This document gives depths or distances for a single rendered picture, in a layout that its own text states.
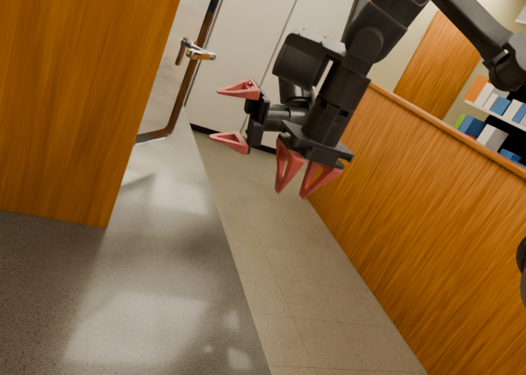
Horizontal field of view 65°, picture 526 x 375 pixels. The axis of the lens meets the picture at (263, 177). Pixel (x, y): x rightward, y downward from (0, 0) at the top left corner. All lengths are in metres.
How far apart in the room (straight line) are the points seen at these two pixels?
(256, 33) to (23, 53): 3.43
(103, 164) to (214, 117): 3.47
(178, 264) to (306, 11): 3.56
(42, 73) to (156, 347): 0.36
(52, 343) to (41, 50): 0.33
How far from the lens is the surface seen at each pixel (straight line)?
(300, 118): 0.86
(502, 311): 2.31
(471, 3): 1.08
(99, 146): 0.61
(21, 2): 0.57
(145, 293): 0.59
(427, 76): 5.44
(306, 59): 0.56
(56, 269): 0.59
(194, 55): 0.78
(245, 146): 0.84
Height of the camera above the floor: 1.33
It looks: 21 degrees down
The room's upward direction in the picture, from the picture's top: 25 degrees clockwise
